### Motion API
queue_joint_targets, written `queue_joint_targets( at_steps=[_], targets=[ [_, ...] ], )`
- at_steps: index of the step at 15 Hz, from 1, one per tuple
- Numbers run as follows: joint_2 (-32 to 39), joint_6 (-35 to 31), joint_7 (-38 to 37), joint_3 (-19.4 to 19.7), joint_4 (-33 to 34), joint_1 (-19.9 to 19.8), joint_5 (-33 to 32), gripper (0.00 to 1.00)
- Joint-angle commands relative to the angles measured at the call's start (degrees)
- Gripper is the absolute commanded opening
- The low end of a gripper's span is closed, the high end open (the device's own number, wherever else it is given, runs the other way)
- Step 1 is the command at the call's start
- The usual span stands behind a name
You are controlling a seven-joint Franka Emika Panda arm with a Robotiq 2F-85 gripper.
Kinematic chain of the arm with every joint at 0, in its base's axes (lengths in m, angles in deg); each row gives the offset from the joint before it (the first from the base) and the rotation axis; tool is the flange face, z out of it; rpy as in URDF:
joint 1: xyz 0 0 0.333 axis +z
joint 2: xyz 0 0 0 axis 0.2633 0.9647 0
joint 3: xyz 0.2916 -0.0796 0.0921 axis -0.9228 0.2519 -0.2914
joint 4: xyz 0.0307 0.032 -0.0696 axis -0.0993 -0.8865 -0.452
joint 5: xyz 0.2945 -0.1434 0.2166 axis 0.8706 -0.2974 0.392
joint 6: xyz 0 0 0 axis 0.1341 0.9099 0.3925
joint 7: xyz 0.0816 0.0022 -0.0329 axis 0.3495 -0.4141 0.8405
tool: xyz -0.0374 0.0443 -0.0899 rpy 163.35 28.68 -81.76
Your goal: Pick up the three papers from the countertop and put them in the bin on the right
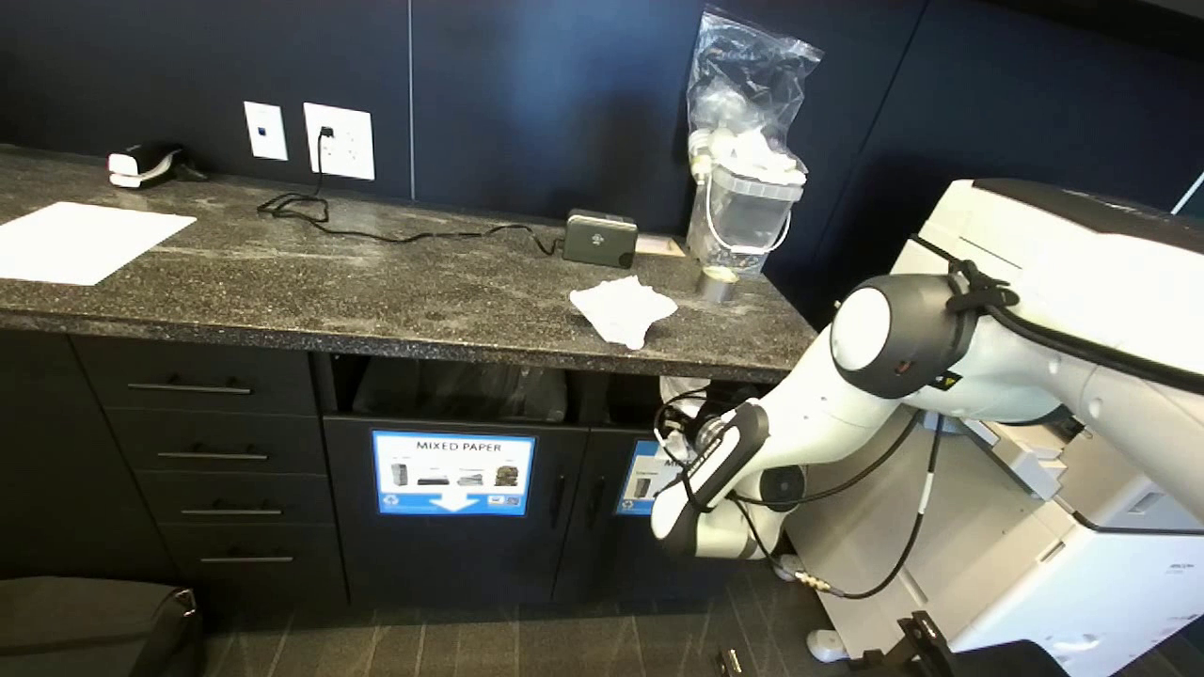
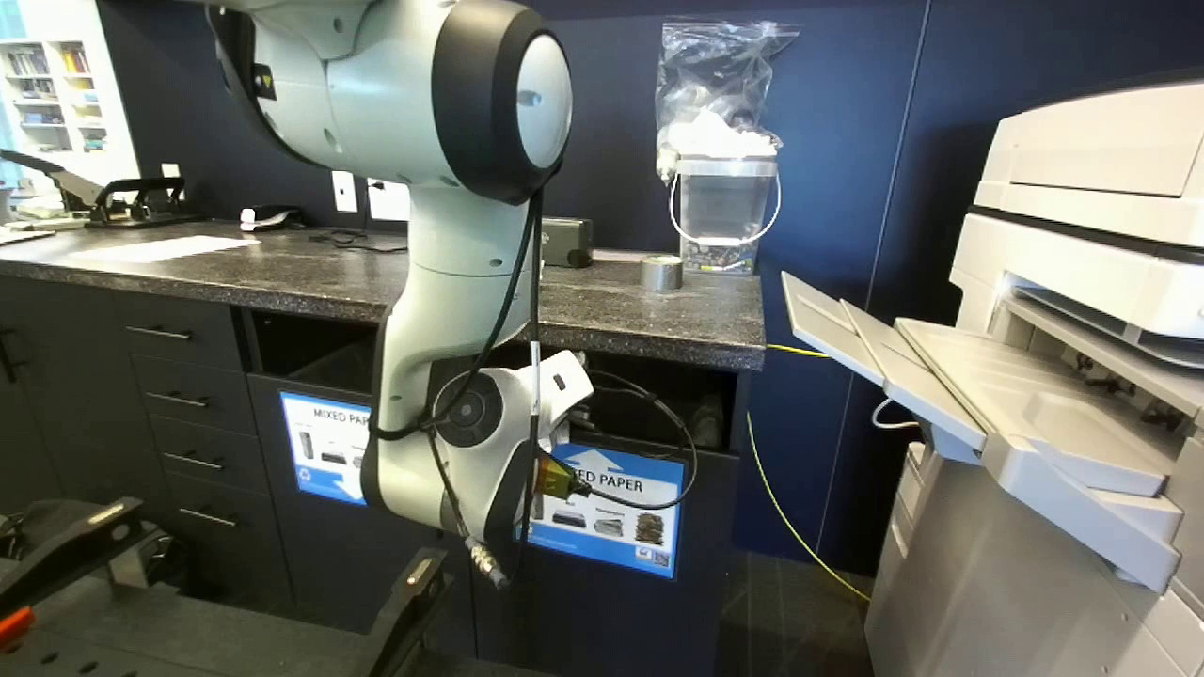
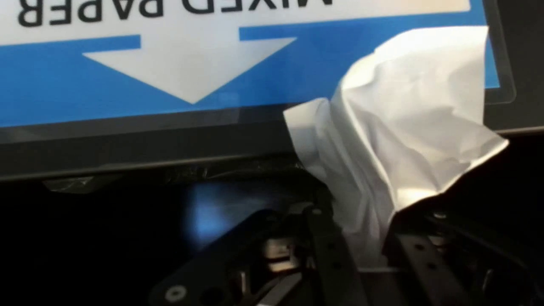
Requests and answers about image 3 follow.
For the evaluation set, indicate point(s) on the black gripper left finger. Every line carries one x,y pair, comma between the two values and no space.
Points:
316,265

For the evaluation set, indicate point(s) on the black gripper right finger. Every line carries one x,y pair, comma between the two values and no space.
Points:
452,265

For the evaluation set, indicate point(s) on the medium white paper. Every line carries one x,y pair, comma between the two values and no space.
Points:
408,112

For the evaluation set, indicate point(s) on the black recycling bin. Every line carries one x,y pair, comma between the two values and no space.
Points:
170,146

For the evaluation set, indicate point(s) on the black bin liner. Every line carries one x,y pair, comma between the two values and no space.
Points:
85,238

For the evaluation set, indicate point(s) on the blue mixed paper label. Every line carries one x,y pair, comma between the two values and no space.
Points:
112,85

